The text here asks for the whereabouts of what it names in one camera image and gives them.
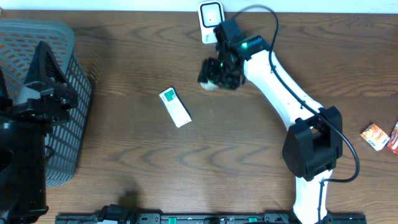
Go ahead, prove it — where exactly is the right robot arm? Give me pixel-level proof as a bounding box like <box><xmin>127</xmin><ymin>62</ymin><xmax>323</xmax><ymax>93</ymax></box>
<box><xmin>198</xmin><ymin>19</ymin><xmax>342</xmax><ymax>223</ymax></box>

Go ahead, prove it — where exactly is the green lid jar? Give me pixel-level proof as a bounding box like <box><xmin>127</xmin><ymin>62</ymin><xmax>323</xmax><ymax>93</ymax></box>
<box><xmin>200</xmin><ymin>81</ymin><xmax>218</xmax><ymax>91</ymax></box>

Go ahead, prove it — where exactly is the long orange sachet pack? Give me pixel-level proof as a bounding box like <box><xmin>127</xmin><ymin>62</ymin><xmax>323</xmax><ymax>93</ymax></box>
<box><xmin>387</xmin><ymin>122</ymin><xmax>398</xmax><ymax>155</ymax></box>

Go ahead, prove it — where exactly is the white green Panadol box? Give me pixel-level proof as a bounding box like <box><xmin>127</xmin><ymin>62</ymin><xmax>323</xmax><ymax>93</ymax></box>
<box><xmin>159</xmin><ymin>87</ymin><xmax>192</xmax><ymax>128</ymax></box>

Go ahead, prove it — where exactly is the small orange box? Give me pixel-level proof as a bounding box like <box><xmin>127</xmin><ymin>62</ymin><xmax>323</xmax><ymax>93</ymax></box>
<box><xmin>360</xmin><ymin>123</ymin><xmax>390</xmax><ymax>151</ymax></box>

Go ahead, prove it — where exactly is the white barcode scanner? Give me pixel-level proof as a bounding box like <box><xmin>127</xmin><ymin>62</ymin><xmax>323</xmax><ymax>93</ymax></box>
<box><xmin>198</xmin><ymin>1</ymin><xmax>224</xmax><ymax>44</ymax></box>

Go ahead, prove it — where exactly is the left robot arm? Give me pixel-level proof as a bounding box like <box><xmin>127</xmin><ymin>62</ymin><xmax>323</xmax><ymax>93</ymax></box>
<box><xmin>1</xmin><ymin>41</ymin><xmax>78</xmax><ymax>223</ymax></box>

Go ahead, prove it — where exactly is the grey plastic basket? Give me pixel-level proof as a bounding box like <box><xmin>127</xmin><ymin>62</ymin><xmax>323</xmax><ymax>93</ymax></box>
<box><xmin>1</xmin><ymin>19</ymin><xmax>92</xmax><ymax>186</ymax></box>

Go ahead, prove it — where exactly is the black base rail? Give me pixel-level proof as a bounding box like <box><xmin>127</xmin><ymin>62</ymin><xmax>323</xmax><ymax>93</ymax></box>
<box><xmin>55</xmin><ymin>203</ymin><xmax>368</xmax><ymax>224</ymax></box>

